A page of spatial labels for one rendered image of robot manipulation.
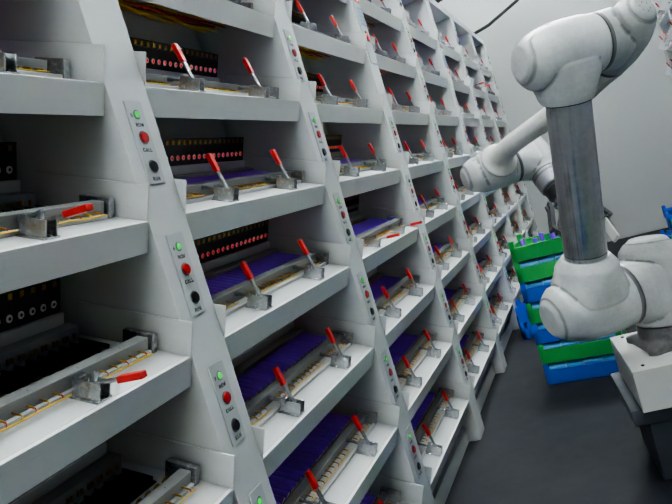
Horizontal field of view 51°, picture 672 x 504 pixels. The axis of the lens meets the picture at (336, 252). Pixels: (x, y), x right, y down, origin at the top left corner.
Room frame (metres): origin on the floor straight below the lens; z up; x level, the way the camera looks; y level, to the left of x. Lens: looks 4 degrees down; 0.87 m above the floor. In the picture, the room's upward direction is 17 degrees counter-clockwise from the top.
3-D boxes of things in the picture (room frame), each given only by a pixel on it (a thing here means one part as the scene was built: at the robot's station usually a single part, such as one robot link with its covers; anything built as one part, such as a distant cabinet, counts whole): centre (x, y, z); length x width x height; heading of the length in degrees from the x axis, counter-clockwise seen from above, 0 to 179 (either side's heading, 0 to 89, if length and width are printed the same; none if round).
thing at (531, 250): (2.64, -0.80, 0.52); 0.30 x 0.20 x 0.08; 64
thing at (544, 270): (2.64, -0.80, 0.44); 0.30 x 0.20 x 0.08; 64
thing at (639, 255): (1.77, -0.75, 0.47); 0.18 x 0.16 x 0.22; 102
